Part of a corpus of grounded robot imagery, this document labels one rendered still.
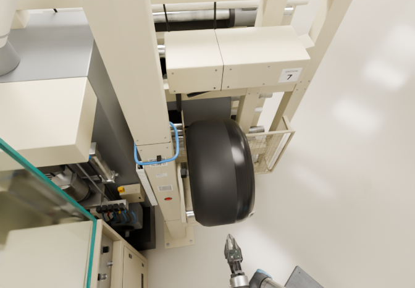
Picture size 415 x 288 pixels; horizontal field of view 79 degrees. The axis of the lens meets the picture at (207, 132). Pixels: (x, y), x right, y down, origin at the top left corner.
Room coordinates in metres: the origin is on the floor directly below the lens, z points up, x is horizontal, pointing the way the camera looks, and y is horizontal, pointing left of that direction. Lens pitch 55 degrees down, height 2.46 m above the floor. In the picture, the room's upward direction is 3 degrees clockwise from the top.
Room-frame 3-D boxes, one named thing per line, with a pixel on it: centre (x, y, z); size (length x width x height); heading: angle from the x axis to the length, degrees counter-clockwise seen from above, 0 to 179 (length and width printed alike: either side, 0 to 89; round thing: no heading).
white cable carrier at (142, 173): (0.51, 0.29, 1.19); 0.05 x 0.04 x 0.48; 11
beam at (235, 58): (0.94, -0.10, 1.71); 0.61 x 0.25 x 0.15; 101
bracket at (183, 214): (0.59, 0.14, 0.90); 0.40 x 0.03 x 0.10; 11
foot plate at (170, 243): (0.55, 0.21, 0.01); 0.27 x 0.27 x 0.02; 11
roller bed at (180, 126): (0.95, 0.26, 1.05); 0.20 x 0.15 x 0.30; 101
